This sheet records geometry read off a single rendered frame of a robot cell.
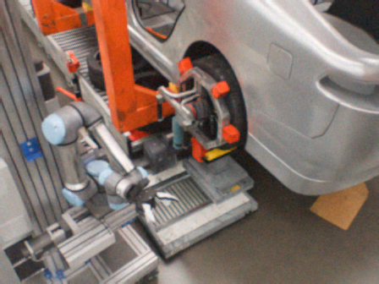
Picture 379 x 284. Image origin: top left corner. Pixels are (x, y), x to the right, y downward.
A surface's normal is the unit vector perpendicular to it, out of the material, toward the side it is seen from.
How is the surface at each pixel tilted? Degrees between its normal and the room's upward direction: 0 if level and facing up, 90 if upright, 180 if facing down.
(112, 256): 0
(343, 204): 1
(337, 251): 0
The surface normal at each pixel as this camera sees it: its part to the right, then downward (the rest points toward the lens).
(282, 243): 0.00, -0.76
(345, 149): -0.14, 0.65
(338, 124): -0.34, 0.61
